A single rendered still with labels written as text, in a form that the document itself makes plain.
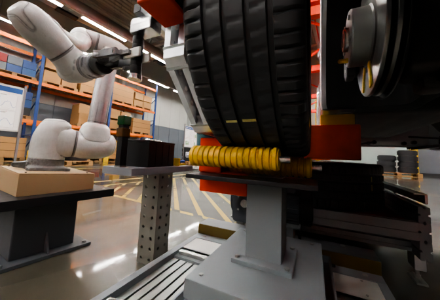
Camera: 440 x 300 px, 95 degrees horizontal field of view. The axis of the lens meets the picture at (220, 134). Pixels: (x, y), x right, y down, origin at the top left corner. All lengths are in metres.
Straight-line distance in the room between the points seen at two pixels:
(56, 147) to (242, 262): 1.09
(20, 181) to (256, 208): 1.01
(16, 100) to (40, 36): 5.73
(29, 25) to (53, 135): 0.60
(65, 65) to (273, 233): 0.90
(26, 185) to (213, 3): 1.09
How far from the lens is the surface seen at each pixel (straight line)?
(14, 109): 6.61
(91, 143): 1.37
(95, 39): 1.50
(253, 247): 0.65
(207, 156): 0.55
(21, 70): 10.48
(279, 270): 0.62
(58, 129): 1.36
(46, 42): 0.94
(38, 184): 1.26
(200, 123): 0.58
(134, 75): 0.72
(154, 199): 1.04
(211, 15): 0.44
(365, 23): 0.65
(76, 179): 1.31
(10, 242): 1.36
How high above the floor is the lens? 0.51
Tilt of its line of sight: 6 degrees up
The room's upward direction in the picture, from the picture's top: 3 degrees clockwise
